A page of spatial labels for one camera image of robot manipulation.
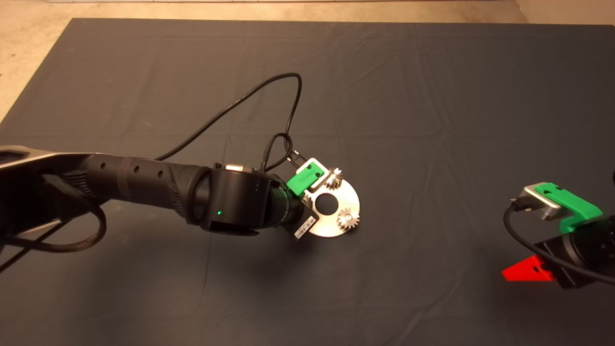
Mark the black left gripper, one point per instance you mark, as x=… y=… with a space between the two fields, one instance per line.
x=295 y=216

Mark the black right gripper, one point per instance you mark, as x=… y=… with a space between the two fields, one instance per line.
x=586 y=254

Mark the dark steel spur gear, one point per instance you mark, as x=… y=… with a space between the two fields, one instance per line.
x=350 y=223
x=335 y=180

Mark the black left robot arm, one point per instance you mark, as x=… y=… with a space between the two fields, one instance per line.
x=144 y=182

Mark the round metal carrier plate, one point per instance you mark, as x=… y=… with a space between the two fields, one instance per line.
x=331 y=226

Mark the dark grey table cloth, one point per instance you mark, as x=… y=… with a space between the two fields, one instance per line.
x=307 y=288

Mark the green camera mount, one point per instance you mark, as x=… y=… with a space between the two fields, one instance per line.
x=302 y=179
x=574 y=204

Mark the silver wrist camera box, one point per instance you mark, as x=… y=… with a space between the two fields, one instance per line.
x=323 y=168
x=540 y=205

